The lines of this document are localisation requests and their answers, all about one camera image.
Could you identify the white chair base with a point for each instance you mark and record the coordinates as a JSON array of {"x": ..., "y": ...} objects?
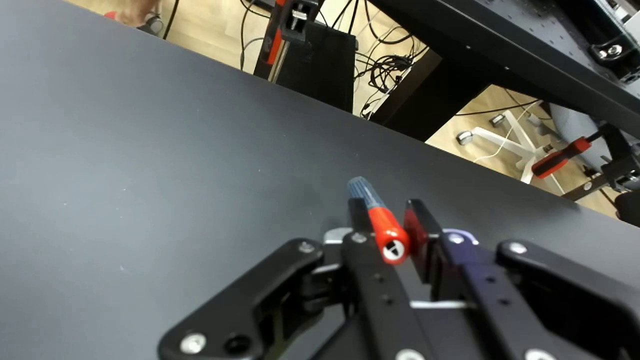
[{"x": 508, "y": 135}]

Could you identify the black computer tower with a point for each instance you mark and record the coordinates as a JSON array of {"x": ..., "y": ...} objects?
[{"x": 304, "y": 55}]

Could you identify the red capped pen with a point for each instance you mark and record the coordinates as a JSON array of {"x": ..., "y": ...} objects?
[{"x": 391, "y": 237}]

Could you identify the red handled clamp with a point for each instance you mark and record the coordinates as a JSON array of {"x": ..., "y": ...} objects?
[{"x": 556, "y": 160}]

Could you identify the black optical breadboard table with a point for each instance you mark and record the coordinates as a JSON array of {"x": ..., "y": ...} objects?
[{"x": 508, "y": 43}]

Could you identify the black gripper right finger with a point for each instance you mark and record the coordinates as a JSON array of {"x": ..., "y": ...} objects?
[{"x": 529, "y": 301}]

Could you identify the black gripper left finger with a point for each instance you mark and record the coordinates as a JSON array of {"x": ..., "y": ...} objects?
[{"x": 264, "y": 310}]

